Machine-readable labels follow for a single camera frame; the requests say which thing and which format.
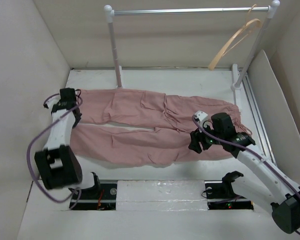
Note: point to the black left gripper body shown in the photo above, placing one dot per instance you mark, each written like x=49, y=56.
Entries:
x=78, y=118

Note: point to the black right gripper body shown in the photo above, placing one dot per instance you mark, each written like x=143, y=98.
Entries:
x=206, y=142

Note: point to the pink trousers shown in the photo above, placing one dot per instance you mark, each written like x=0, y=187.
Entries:
x=137, y=127

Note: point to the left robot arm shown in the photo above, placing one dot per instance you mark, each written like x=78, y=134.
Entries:
x=57, y=163

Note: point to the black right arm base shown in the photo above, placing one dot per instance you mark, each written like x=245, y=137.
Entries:
x=221, y=196

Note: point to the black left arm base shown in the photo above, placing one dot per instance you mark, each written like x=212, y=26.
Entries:
x=104, y=199

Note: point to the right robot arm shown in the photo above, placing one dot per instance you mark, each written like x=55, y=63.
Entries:
x=286, y=215

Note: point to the beige wooden hanger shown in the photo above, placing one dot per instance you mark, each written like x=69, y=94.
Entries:
x=249, y=26

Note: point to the white clothes rack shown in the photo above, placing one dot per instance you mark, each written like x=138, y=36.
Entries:
x=180, y=37

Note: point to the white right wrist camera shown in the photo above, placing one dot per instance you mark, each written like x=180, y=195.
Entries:
x=200, y=117

